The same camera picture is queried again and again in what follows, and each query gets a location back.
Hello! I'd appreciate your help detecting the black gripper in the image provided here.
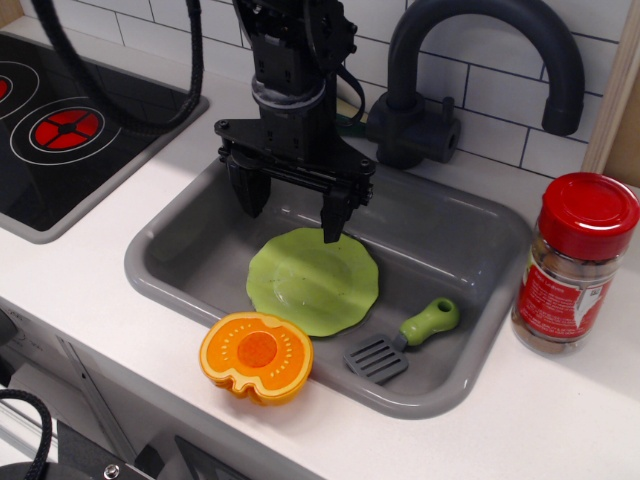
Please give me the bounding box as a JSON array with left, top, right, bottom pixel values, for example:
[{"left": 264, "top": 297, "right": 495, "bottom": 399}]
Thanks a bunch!
[{"left": 214, "top": 95, "right": 375, "bottom": 244}]

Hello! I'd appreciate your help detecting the green handled grey spatula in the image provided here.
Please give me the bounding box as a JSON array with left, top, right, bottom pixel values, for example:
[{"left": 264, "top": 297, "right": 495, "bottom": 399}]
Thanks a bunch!
[{"left": 343, "top": 297, "right": 461, "bottom": 385}]

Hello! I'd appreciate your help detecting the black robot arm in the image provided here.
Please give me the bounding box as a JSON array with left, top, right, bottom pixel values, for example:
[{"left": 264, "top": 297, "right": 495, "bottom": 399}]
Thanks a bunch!
[{"left": 214, "top": 1, "right": 375, "bottom": 243}]

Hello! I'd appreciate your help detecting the green scalloped plate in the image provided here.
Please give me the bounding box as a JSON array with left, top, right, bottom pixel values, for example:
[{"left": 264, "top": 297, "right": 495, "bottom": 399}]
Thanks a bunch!
[{"left": 246, "top": 227, "right": 379, "bottom": 337}]

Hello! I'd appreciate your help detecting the grey sink basin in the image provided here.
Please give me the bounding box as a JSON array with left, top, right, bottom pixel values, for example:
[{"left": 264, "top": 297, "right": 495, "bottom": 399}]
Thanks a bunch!
[{"left": 125, "top": 162, "right": 531, "bottom": 419}]

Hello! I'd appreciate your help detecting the green toy avocado half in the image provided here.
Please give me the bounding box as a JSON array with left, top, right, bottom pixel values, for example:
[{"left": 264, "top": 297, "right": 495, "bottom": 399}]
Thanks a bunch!
[{"left": 336, "top": 98, "right": 368, "bottom": 138}]

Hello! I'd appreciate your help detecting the dark grey faucet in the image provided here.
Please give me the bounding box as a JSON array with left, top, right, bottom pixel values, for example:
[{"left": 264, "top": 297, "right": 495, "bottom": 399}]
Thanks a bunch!
[{"left": 366, "top": 1, "right": 585, "bottom": 169}]

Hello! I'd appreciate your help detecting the orange toy pumpkin half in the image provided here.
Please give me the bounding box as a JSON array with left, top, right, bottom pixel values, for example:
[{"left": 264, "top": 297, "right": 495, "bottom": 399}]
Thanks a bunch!
[{"left": 199, "top": 312, "right": 314, "bottom": 406}]

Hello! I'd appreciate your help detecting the black toy stovetop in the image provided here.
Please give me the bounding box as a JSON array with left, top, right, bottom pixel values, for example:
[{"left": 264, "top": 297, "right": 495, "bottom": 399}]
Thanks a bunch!
[{"left": 1, "top": 33, "right": 188, "bottom": 244}]

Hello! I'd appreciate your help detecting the red lidded spice jar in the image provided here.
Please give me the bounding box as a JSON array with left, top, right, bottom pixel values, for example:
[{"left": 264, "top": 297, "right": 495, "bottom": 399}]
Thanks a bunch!
[{"left": 511, "top": 172, "right": 639, "bottom": 355}]

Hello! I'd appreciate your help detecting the black braided cable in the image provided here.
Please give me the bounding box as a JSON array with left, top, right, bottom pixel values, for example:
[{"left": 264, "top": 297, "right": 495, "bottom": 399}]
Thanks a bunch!
[{"left": 30, "top": 0, "right": 205, "bottom": 138}]

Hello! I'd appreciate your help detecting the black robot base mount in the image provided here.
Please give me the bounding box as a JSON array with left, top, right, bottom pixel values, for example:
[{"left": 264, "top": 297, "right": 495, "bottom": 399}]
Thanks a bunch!
[{"left": 0, "top": 419, "right": 251, "bottom": 480}]

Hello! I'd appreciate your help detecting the black cable lower left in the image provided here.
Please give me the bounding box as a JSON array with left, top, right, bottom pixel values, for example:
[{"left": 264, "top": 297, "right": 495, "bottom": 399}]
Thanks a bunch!
[{"left": 0, "top": 388, "right": 54, "bottom": 480}]

